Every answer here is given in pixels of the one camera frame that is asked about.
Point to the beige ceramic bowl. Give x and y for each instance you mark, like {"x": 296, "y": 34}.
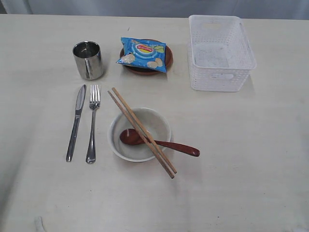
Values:
{"x": 155, "y": 124}

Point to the red-brown wooden spoon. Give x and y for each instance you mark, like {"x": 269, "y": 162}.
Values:
{"x": 131, "y": 137}

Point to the brown wooden plate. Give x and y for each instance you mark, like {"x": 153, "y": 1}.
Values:
{"x": 168, "y": 63}

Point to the brown wooden chopstick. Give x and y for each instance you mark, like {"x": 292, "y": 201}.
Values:
{"x": 140, "y": 134}
{"x": 144, "y": 131}

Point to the blue chips bag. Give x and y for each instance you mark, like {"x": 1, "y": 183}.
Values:
{"x": 143, "y": 53}

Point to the silver table knife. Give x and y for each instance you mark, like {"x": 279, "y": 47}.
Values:
{"x": 77, "y": 116}

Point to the silver fork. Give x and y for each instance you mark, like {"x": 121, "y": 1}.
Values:
{"x": 94, "y": 105}

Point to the white perforated plastic basket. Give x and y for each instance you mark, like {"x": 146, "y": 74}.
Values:
{"x": 220, "y": 57}

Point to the shiny steel cup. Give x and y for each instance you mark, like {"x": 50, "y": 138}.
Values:
{"x": 88, "y": 60}

